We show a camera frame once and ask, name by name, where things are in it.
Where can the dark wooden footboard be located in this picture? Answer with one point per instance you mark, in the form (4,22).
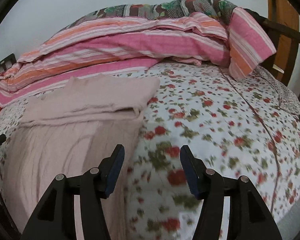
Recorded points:
(274,30)

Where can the pink striped quilt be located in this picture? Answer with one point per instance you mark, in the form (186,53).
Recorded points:
(119,44)

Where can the pink knit sweater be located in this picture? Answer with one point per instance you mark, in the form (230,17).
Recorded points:
(71,130)

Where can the floral patchwork blanket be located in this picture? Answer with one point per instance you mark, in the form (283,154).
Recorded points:
(220,10)

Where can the brown wooden door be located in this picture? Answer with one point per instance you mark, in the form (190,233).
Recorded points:
(282,12)

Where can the floral bed sheet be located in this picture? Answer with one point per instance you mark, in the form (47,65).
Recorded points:
(247,128)

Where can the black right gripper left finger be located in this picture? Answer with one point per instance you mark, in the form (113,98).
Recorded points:
(54,215)

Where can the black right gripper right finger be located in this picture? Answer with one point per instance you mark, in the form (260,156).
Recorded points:
(236,201)

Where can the dark wooden headboard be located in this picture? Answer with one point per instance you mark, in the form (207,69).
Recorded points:
(7,63)

